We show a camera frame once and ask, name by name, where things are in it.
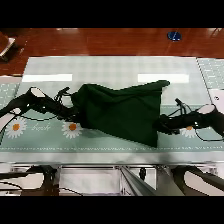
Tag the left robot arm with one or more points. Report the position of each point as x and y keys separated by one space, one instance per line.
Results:
x=31 y=100

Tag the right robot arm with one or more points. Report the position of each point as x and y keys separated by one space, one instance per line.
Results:
x=203 y=119

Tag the silver frame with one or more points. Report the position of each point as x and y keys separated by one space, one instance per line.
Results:
x=133 y=180

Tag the dark green garment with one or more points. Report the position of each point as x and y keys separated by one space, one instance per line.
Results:
x=123 y=110

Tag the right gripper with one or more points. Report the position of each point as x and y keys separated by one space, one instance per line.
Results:
x=166 y=124

